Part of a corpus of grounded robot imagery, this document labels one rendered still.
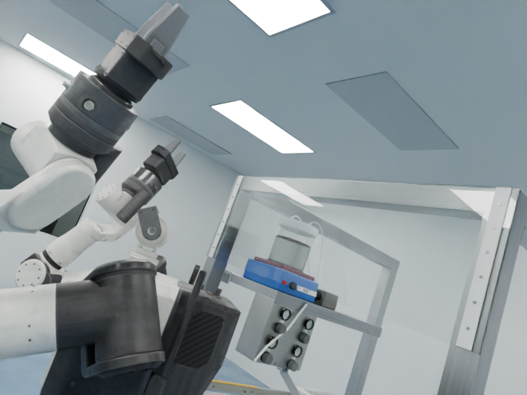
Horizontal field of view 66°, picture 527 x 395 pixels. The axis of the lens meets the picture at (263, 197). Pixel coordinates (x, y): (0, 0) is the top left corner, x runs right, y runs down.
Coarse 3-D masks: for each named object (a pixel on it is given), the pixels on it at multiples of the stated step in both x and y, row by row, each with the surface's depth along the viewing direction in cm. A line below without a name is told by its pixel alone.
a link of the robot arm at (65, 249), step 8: (72, 232) 106; (80, 232) 105; (56, 240) 105; (64, 240) 105; (72, 240) 105; (80, 240) 105; (88, 240) 106; (48, 248) 104; (56, 248) 104; (64, 248) 104; (72, 248) 105; (80, 248) 106; (32, 256) 101; (40, 256) 103; (48, 256) 104; (56, 256) 104; (64, 256) 104; (72, 256) 106; (48, 264) 102; (56, 264) 104; (64, 264) 106; (48, 272) 100; (56, 272) 104
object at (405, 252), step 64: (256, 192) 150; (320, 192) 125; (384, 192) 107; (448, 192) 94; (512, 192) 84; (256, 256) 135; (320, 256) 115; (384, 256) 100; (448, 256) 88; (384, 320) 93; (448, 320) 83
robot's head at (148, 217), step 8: (144, 208) 78; (152, 208) 78; (144, 216) 77; (152, 216) 78; (160, 216) 79; (136, 224) 78; (144, 224) 77; (152, 224) 77; (160, 224) 78; (136, 232) 78; (144, 232) 77; (160, 232) 78; (168, 232) 79; (144, 240) 78; (152, 240) 77; (160, 240) 78
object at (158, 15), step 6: (162, 6) 54; (168, 6) 54; (156, 12) 54; (162, 12) 54; (150, 18) 54; (156, 18) 54; (144, 24) 54; (150, 24) 54; (138, 30) 54; (144, 30) 54
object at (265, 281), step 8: (248, 272) 151; (256, 280) 146; (264, 280) 143; (272, 280) 140; (280, 288) 138; (288, 288) 140; (296, 288) 143; (296, 296) 143; (304, 296) 145; (312, 296) 148
